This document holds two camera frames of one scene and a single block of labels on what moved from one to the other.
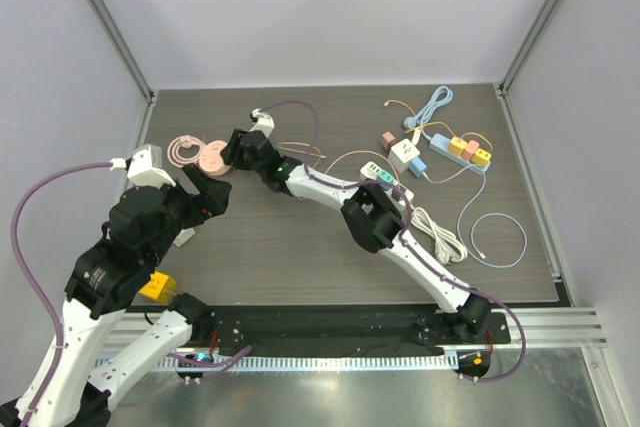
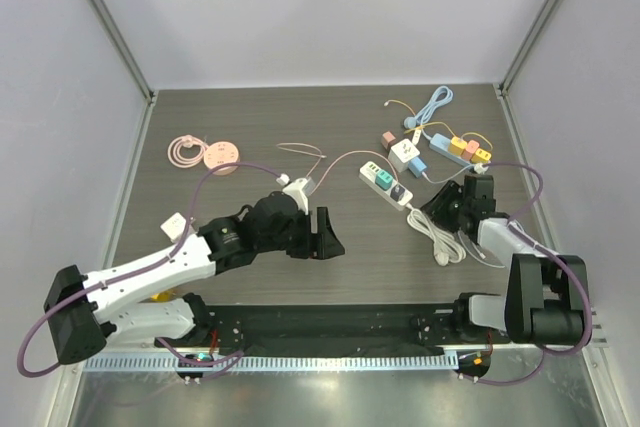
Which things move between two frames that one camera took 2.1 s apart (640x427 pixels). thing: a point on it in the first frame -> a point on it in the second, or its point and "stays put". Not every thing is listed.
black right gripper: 240,148 -> 458,206
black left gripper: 209,201 -> 320,245
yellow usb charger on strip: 481,157 stays put
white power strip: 371,170 stays put
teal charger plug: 386,176 stays put
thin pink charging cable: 332,165 stays put
